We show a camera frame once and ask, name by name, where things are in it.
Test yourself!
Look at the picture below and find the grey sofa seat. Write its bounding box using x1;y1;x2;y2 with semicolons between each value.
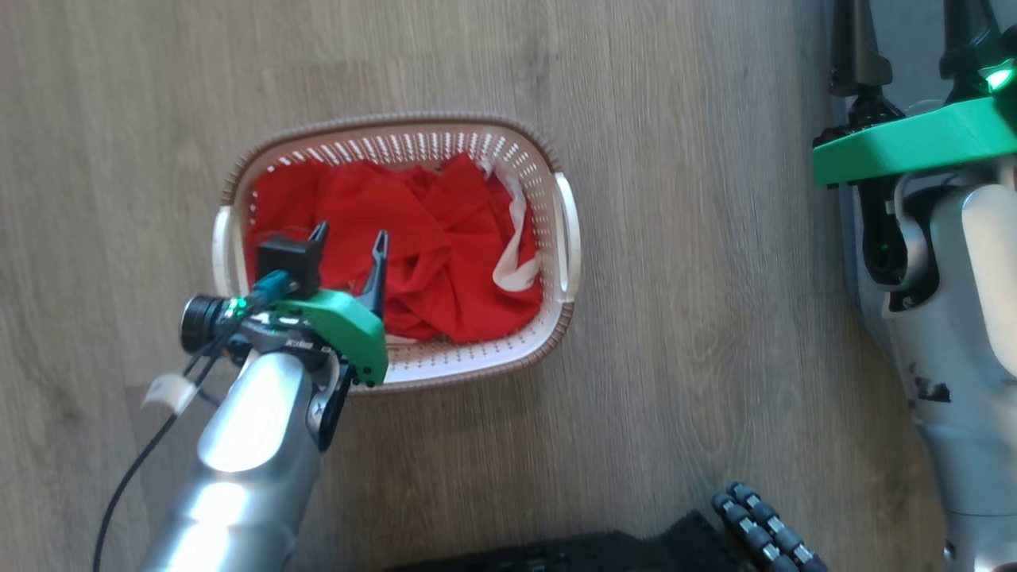
822;0;1017;366

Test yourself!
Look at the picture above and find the red clothing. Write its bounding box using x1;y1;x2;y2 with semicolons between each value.
245;153;545;344

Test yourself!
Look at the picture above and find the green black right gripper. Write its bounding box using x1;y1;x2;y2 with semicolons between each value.
812;0;1017;287

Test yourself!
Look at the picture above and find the beige perforated laundry basket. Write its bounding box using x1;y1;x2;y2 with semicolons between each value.
211;112;582;396

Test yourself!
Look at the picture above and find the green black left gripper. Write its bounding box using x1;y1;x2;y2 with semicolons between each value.
180;221;390;388

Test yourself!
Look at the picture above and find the white cable clip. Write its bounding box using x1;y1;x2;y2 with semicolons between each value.
141;373;198;415

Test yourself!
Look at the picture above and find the white fabric strip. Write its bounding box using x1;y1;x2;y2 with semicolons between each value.
475;159;545;293

